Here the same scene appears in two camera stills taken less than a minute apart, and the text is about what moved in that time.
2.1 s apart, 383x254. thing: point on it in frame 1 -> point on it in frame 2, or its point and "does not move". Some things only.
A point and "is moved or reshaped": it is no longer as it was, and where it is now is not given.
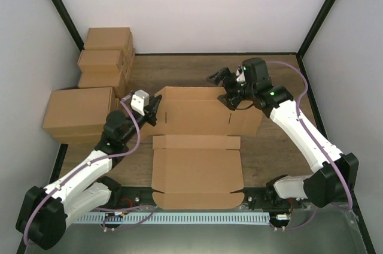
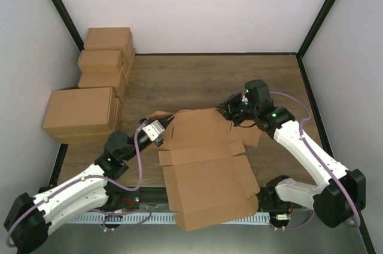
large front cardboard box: [78, 111] does not move
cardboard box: [197, 159] is moved or reshaped
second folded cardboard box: [101, 61] does not move
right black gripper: [231, 103] -> [228, 106]
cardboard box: [112, 38] does not move
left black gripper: [150, 111] -> [163, 121]
